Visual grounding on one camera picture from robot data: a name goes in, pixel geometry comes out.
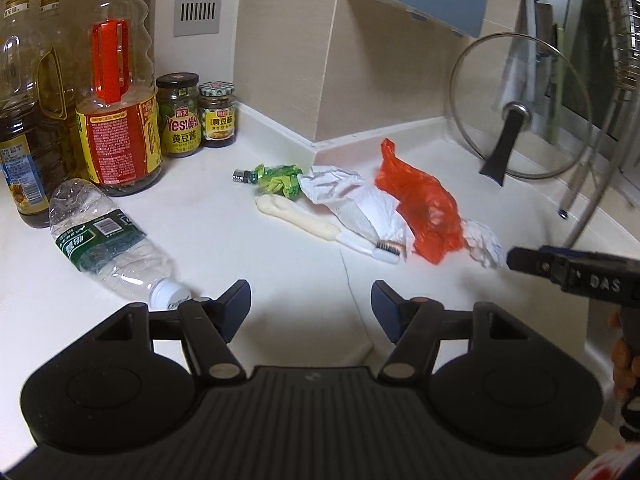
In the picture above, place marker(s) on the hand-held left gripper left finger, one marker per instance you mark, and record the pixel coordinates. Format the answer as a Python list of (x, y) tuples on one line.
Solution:
[(235, 310)]

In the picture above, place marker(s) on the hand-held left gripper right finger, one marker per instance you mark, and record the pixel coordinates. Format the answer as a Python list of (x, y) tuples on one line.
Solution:
[(384, 310)]

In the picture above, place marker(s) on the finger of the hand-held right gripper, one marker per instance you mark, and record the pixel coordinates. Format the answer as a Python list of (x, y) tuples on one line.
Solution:
[(557, 251), (532, 262)]

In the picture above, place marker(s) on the white tissue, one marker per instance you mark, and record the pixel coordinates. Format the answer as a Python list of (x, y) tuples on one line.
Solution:
[(482, 242)]

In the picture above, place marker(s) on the white plastic bag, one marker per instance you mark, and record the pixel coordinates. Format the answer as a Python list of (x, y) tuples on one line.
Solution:
[(360, 205)]

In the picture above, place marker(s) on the orange plastic bag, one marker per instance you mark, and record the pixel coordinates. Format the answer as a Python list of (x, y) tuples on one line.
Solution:
[(425, 205)]

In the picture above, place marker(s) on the green wrapper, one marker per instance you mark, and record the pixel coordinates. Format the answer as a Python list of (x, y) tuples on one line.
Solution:
[(280, 178)]

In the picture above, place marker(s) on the person's right hand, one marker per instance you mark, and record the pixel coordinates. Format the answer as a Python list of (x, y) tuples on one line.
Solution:
[(625, 370)]

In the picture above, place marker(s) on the white toothbrush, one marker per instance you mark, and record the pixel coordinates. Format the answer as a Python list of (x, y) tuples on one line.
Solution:
[(385, 254)]

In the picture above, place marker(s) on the metal dish rack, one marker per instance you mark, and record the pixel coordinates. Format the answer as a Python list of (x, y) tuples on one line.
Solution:
[(582, 175)]

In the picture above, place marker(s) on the small dark metal object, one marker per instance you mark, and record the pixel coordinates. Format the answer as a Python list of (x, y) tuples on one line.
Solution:
[(244, 177)]

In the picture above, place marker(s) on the clear plastic water bottle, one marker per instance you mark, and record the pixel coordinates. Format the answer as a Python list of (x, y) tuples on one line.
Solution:
[(110, 245)]

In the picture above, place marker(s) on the red white patterned clothing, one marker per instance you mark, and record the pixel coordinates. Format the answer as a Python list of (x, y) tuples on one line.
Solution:
[(612, 462)]

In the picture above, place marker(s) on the short sauce jar yellow label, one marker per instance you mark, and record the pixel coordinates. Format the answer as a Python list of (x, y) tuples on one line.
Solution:
[(217, 120)]

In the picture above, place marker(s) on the tall sauce jar green label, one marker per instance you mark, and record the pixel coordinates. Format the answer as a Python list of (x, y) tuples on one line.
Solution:
[(179, 125)]

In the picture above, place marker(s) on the oil bottle with blue label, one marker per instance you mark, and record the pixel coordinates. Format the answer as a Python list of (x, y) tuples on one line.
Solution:
[(20, 175)]

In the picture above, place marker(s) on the yellow oil bottle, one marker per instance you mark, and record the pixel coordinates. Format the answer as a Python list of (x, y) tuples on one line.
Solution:
[(55, 90)]

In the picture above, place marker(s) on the aluminium window frame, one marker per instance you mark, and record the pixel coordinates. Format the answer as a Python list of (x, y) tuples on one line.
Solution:
[(580, 35)]

